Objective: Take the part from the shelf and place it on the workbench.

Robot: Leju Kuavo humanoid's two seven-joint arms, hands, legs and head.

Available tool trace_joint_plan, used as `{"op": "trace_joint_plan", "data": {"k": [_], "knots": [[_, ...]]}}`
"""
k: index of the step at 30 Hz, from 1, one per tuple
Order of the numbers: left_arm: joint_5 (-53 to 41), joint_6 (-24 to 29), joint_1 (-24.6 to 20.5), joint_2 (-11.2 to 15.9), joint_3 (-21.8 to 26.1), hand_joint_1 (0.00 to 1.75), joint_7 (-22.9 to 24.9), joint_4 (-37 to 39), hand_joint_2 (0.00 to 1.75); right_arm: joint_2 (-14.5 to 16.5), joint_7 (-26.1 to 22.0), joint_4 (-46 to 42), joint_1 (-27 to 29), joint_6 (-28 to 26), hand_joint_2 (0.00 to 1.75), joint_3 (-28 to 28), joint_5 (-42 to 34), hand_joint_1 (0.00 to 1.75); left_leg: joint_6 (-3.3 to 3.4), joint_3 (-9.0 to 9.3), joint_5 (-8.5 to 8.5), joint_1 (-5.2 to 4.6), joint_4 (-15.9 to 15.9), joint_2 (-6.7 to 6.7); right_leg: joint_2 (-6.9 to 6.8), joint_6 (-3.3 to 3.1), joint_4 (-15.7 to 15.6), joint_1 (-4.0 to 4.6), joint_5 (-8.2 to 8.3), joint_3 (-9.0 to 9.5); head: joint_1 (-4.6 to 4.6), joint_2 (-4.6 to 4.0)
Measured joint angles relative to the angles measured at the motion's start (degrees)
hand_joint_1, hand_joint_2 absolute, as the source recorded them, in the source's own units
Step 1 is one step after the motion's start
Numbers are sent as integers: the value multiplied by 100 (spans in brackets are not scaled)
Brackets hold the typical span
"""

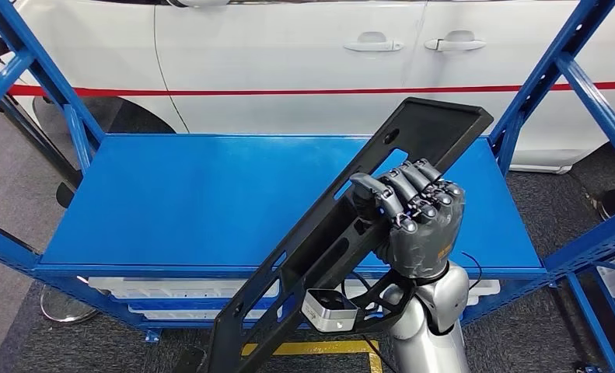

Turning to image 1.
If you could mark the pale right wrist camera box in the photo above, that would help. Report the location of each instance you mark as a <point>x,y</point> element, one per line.
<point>327,314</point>

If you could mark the black plastic frame part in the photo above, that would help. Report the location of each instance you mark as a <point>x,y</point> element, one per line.
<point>430,123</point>

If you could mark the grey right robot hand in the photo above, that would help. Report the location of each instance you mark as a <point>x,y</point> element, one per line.
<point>430,231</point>

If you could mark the white car with red stripe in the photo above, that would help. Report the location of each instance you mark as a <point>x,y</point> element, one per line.
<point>286,51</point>

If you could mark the yellow floor tape square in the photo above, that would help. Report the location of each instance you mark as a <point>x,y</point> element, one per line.
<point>312,347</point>

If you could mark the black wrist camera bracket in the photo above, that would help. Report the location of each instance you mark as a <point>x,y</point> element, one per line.
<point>384,298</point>

